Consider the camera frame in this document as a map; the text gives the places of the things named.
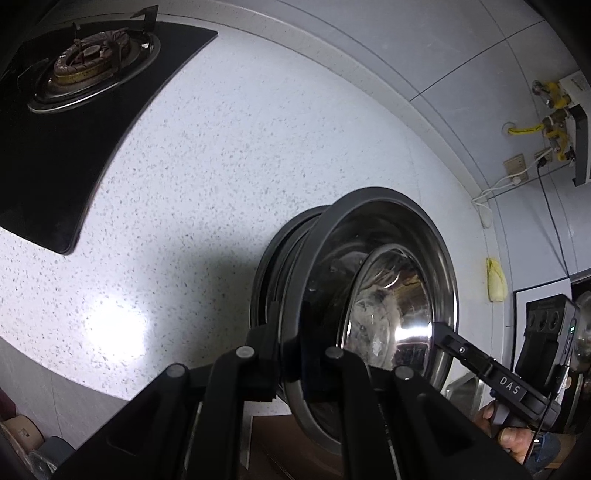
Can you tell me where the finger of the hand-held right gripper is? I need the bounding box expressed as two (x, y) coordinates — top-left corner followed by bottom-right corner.
(429, 322), (532, 408)

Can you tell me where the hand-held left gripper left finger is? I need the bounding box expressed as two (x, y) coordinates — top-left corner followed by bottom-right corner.
(51, 325), (283, 480)

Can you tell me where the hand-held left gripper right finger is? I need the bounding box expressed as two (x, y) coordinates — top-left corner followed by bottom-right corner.
(299, 340), (532, 480)

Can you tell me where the small steel bowl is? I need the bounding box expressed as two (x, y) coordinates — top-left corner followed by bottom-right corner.
(341, 244), (434, 370)

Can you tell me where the large steel bowl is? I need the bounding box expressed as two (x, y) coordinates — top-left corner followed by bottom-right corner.
(277, 187), (460, 455)

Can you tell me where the large steel plate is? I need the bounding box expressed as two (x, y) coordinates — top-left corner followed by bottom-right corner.
(250, 206), (331, 330)

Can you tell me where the medium steel plate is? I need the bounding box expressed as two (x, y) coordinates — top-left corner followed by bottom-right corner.
(270, 210), (329, 324)

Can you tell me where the person's right hand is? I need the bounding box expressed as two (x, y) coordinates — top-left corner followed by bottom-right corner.
(475, 399), (539, 464)

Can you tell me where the steel sink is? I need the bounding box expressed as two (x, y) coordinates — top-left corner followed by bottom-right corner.
(443, 371), (485, 414)

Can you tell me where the yellow cloth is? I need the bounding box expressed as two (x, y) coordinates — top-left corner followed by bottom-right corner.
(486, 257), (509, 303)

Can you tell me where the brown cabinet door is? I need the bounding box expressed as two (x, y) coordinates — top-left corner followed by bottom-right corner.
(249, 413), (347, 480)

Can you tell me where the brown tape roll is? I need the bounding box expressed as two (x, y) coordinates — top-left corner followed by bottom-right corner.
(0, 413), (44, 462)

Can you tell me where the white gas water heater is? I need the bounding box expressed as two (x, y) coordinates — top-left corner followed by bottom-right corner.
(558, 71), (591, 186)

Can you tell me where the black glass gas stove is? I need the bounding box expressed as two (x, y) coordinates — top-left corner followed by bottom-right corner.
(0, 21), (219, 256)

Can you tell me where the gas stove burner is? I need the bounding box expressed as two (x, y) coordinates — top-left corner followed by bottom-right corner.
(28, 28), (161, 114)

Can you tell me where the black cable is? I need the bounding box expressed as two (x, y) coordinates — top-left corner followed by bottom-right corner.
(536, 159), (571, 278)

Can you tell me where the white power cable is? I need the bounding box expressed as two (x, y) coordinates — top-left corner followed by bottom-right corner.
(471, 148), (555, 228)

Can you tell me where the beige wall socket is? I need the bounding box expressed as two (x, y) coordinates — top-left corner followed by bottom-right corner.
(502, 154), (530, 184)

